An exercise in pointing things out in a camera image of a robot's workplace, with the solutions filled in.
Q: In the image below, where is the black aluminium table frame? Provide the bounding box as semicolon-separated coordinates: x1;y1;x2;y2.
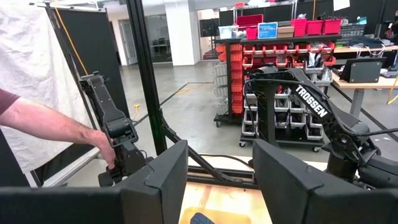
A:
125;0;261;190

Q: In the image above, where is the wooden top workshop desk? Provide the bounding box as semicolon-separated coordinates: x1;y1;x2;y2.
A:
330;44;398;118

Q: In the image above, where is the black equipment box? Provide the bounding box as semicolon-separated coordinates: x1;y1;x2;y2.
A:
338;57;387;84

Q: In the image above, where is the black partition panel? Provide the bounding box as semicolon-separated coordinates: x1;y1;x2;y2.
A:
30;3;131;188

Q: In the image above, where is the navy blue cap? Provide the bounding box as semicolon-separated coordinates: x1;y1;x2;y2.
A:
189;212;216;224

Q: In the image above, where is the small red plastic bin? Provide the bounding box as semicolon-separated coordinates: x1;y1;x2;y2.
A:
245;27;259;40

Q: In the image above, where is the large red plastic bin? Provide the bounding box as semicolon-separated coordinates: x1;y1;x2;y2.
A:
236;13;264;29

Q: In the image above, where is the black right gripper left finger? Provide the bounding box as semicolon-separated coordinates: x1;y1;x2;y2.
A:
0;139;189;224

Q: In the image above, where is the person's hand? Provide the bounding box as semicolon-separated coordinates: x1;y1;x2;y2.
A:
91;129;117;170

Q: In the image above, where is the yellow cable along panel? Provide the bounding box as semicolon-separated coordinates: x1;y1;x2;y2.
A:
53;7;90;76

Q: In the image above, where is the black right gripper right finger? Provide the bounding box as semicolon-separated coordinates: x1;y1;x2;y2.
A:
252;138;398;224

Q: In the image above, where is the blue sign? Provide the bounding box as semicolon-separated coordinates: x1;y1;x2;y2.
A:
257;22;279;40

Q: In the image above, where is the white cloth sheet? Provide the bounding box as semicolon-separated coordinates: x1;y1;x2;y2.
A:
0;2;104;175

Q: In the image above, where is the black cart with parts bins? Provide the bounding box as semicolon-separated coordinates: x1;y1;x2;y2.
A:
212;33;343;154

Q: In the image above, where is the brown cardboard box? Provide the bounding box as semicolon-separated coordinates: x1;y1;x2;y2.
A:
277;26;295;39

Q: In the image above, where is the clear plastic box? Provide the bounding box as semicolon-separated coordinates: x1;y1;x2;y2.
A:
218;25;240;40

